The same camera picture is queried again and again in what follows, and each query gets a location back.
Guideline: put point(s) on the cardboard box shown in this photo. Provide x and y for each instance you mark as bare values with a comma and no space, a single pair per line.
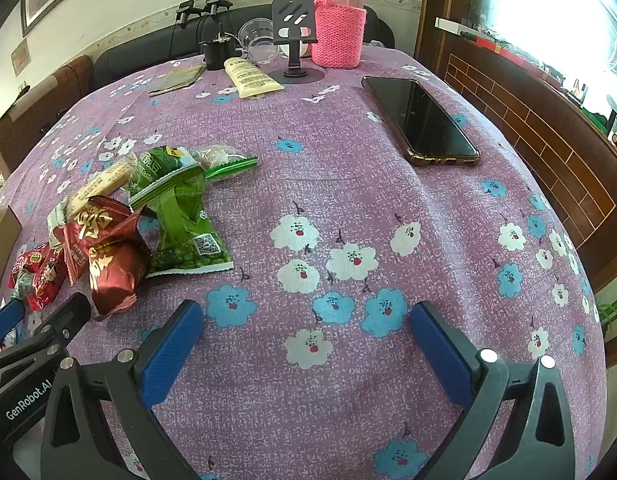
1,245

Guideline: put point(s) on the brown chair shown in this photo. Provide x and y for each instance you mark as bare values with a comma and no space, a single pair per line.
33,110

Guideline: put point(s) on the flat olive green packet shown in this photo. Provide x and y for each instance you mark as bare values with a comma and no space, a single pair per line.
176,80

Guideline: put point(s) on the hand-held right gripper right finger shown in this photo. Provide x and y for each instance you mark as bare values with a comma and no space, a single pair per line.
441,350

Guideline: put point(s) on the black clip mounts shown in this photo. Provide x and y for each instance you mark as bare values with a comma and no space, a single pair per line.
211,5

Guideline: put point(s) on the purple floral tablecloth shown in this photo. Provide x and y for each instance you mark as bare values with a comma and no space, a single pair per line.
313,185

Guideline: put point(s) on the clear green-edged snack packet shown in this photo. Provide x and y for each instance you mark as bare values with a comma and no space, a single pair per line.
226,157

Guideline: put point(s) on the pink thermos with knitted sleeve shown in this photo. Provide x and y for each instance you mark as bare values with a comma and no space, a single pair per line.
338,30

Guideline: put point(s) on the cream-coloured tube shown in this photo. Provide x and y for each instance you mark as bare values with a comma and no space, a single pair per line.
251,80

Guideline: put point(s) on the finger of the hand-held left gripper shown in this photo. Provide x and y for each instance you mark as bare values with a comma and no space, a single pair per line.
6,317
68,315

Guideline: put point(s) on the white round object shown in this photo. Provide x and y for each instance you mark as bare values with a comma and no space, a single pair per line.
288,50

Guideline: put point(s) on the yellow snack bar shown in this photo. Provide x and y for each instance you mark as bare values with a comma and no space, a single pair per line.
103,182

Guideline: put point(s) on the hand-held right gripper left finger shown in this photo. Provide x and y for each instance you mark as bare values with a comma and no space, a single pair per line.
173,345

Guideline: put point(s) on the small red snack packet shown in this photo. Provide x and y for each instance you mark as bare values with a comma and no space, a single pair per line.
28,260
48,277

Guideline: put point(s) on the black smartphone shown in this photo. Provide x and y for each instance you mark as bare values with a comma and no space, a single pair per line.
421,115

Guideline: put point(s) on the clear plastic cup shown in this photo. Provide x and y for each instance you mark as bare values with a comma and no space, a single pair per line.
256,37

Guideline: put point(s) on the small black pot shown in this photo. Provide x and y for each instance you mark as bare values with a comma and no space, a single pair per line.
218,52

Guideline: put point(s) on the black phone stand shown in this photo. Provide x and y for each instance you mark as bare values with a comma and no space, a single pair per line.
293,20

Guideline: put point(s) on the black sofa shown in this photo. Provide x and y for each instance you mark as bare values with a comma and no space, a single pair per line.
133,55

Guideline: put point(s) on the small wall picture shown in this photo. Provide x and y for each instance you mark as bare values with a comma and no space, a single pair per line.
21,56

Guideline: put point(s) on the dark red gold-print snack packet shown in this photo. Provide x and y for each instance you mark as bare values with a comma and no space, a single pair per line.
116,270
96,222

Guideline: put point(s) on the green pea snack packet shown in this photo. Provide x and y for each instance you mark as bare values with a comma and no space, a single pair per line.
151,167
186,220

